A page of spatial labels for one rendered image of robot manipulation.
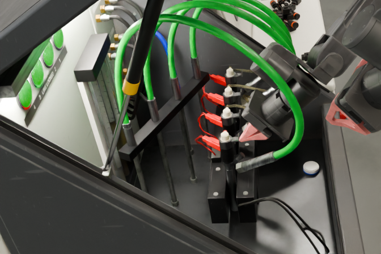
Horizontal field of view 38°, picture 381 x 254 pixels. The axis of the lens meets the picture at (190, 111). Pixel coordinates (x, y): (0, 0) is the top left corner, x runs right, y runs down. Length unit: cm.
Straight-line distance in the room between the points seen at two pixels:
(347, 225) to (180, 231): 45
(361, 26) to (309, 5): 122
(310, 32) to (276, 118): 72
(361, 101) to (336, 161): 56
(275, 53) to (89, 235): 45
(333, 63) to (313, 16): 83
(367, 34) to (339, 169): 66
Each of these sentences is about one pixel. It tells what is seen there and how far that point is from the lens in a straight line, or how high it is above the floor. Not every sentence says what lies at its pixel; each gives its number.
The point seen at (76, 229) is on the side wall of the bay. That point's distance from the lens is 86.
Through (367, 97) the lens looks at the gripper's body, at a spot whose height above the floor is 139.
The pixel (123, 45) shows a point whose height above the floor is 135.
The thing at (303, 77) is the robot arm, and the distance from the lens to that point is 102.
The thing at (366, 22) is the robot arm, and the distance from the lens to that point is 67.
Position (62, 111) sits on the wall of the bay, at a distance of 105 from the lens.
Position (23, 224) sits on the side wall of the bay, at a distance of 88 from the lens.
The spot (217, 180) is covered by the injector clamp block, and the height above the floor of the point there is 98.
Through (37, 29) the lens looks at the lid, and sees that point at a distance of 63.
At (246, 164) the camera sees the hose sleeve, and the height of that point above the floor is 113.
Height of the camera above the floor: 183
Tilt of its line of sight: 36 degrees down
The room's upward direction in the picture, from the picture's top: 10 degrees counter-clockwise
